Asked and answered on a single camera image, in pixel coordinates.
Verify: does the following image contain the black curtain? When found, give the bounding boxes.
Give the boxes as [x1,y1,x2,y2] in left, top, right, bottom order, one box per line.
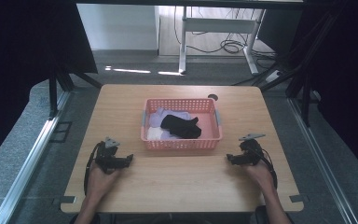
[0,0,99,172]
[257,0,358,185]

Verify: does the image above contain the lavender sock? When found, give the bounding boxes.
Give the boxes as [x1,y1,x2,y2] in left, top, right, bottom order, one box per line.
[148,106,194,141]

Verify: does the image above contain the aluminium floor rail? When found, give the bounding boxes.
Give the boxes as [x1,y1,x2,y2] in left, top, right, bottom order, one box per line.
[0,90,73,224]
[287,97,358,224]

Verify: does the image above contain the person's left hand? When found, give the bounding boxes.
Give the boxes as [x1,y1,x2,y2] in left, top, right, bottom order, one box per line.
[86,162,122,201]

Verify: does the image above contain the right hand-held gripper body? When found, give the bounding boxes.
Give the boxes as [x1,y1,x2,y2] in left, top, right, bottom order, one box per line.
[235,133,267,167]

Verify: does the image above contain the white desk frame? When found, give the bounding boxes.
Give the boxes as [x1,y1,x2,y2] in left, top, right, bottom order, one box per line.
[178,7,266,76]

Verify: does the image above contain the black metal stand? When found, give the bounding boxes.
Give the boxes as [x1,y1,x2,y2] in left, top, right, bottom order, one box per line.
[251,6,343,127]
[48,62,103,119]

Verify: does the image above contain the black sock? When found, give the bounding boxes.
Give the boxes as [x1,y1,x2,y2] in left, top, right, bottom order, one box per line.
[159,114,202,140]

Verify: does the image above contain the person's right hand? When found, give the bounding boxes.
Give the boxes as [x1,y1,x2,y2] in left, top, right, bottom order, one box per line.
[241,160,277,193]

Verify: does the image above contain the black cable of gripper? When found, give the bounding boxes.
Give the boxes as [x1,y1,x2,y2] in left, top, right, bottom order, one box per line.
[83,141,104,197]
[255,146,279,190]

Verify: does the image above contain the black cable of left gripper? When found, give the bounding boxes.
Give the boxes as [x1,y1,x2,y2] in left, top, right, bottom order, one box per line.
[83,141,104,197]

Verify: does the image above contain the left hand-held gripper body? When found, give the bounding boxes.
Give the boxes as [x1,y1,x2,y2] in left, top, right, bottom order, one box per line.
[94,136,126,175]

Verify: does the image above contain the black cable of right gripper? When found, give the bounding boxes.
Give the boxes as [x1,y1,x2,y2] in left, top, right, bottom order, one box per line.
[255,146,279,190]

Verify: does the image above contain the white sock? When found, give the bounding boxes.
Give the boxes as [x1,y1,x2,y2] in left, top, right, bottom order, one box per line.
[146,126,164,141]

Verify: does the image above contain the white power strip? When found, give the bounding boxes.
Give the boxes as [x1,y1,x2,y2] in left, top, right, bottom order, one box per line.
[265,70,283,84]

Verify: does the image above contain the pink plastic basket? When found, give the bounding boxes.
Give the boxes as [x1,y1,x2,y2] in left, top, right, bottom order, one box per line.
[140,98,224,151]

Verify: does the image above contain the black cables on floor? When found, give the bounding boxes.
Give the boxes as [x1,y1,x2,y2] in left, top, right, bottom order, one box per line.
[172,6,278,63]

